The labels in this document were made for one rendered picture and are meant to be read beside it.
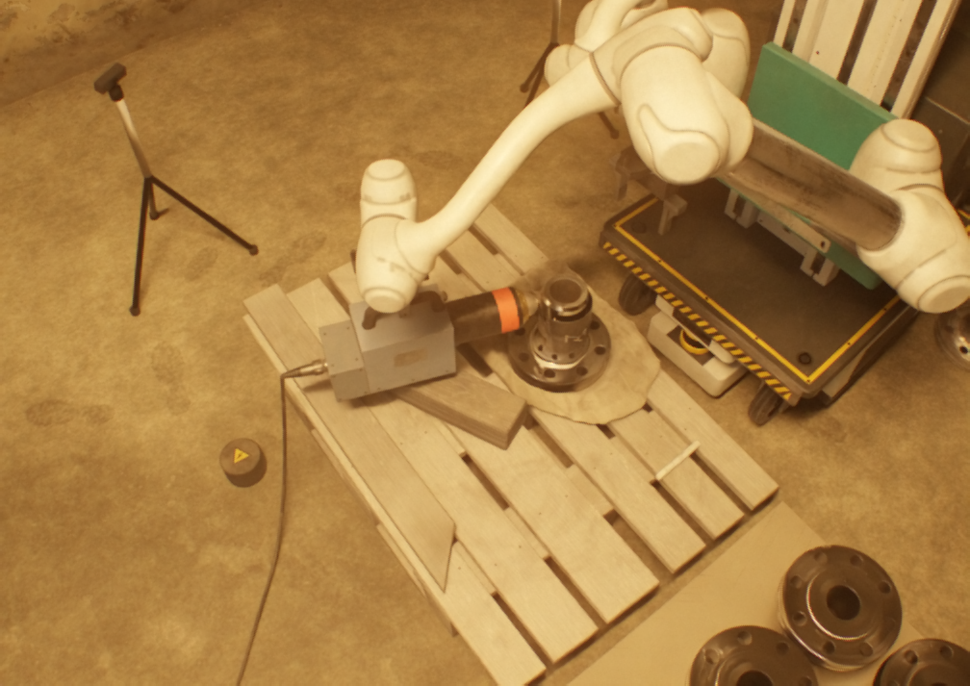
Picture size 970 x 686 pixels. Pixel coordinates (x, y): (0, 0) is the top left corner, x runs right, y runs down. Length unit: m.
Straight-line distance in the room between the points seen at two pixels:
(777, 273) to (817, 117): 0.46
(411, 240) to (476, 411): 0.64
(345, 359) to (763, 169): 0.98
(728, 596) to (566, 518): 0.43
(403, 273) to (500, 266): 0.94
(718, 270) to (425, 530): 0.97
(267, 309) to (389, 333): 0.55
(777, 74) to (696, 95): 0.77
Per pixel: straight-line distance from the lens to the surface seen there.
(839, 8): 1.91
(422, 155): 2.87
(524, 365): 2.04
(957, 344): 2.64
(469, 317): 1.84
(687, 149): 1.17
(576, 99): 1.38
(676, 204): 1.73
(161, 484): 2.24
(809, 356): 2.05
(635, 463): 2.01
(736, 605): 2.04
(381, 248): 1.41
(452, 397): 1.94
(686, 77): 1.22
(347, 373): 1.82
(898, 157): 1.67
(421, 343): 1.80
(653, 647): 1.96
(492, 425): 1.90
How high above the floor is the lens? 1.87
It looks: 52 degrees down
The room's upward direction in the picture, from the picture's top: straight up
